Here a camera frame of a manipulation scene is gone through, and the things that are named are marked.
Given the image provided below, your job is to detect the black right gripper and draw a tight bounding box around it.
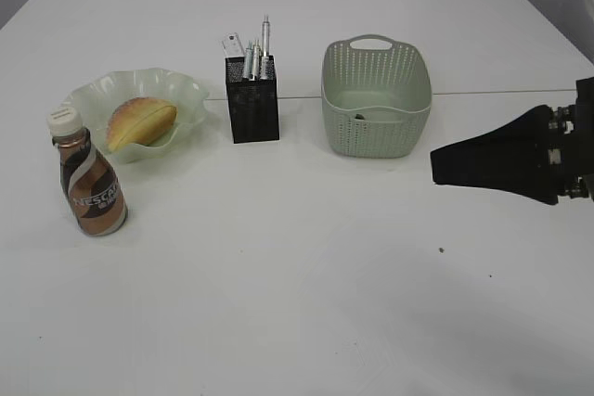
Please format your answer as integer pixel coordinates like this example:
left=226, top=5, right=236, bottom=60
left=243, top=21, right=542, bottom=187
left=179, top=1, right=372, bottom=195
left=430, top=78, right=593, bottom=205

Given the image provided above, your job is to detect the white and green pen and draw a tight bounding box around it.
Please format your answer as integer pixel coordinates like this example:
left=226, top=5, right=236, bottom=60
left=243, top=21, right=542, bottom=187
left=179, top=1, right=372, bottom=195
left=251, top=39, right=262, bottom=81

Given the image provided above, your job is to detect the blue grey grip pen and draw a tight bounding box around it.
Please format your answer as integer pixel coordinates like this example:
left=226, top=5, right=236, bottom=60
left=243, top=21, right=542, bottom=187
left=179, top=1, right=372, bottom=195
left=242, top=41, right=254, bottom=80

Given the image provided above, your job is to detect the clear plastic ruler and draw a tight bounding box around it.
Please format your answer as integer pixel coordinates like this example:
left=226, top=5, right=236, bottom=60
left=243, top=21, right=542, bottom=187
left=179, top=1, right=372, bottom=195
left=221, top=32, right=245, bottom=58

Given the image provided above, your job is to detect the yellow bread loaf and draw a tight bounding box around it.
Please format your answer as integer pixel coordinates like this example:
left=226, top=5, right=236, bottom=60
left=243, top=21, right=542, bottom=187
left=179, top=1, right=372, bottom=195
left=106, top=96, right=177, bottom=152

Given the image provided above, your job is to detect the brown Nescafe coffee bottle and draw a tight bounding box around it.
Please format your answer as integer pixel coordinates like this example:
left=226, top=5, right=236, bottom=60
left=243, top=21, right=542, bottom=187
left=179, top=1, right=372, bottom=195
left=46, top=106, right=128, bottom=236

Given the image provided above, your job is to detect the green plastic woven basket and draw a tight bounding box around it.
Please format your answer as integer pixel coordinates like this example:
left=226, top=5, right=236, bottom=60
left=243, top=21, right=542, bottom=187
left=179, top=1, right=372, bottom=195
left=321, top=34, right=433, bottom=159

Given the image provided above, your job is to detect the black square pen holder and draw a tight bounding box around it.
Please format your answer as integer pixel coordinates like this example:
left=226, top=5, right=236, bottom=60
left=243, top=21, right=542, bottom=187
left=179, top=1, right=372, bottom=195
left=226, top=56, right=280, bottom=144

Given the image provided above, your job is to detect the pale green ruffled glass plate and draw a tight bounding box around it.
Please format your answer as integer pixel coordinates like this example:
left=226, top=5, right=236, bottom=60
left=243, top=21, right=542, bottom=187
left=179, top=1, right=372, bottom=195
left=62, top=68, right=209, bottom=163

